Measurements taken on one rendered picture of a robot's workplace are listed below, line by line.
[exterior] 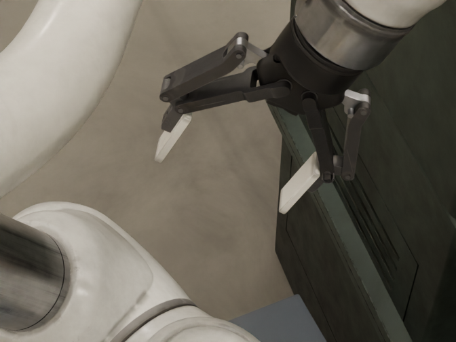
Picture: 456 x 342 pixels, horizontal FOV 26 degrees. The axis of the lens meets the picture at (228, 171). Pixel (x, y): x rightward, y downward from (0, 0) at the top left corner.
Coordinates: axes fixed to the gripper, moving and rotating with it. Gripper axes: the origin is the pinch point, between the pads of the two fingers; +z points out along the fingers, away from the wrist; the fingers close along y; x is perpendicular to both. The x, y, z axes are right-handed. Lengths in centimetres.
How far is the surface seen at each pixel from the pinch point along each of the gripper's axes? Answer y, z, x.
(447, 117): -27.5, 0.6, -23.2
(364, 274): -42, 43, -32
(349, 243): -40, 44, -38
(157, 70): -18, 111, -130
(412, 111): -27.5, 7.9, -30.5
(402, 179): -33.7, 19.3, -30.1
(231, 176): -40, 102, -96
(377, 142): -31, 22, -38
